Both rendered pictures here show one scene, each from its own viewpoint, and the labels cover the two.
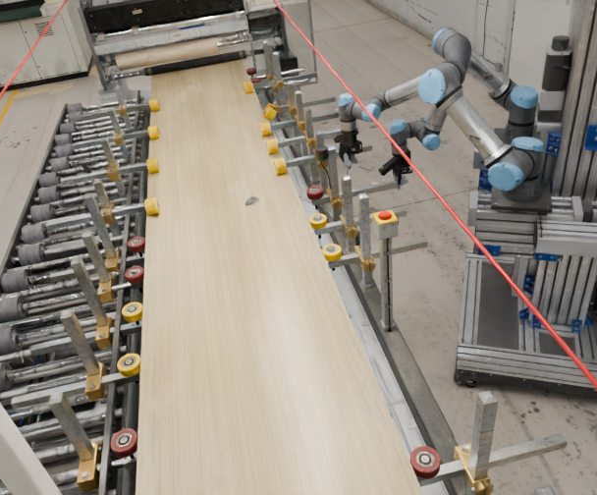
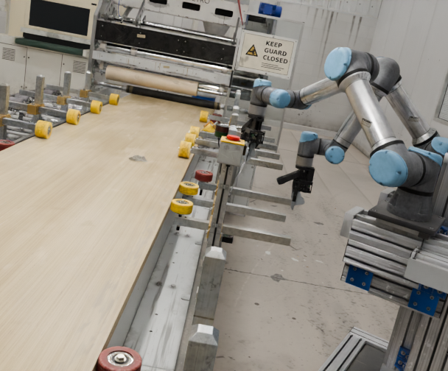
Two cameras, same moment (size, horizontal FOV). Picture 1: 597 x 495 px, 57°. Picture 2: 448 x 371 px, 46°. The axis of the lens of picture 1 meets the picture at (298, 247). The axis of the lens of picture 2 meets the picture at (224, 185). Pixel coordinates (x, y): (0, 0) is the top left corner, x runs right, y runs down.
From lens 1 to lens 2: 0.90 m
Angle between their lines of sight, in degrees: 22
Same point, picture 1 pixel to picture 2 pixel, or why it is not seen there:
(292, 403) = (18, 266)
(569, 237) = (446, 269)
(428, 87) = (334, 61)
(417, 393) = not seen: hidden behind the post
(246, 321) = (43, 208)
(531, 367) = not seen: outside the picture
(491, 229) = (364, 246)
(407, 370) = not seen: hidden behind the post
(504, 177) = (385, 166)
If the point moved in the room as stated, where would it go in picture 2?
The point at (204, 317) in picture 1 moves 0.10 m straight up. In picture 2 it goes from (6, 193) to (8, 163)
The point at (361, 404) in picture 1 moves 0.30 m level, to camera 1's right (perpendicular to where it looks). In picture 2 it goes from (95, 294) to (225, 327)
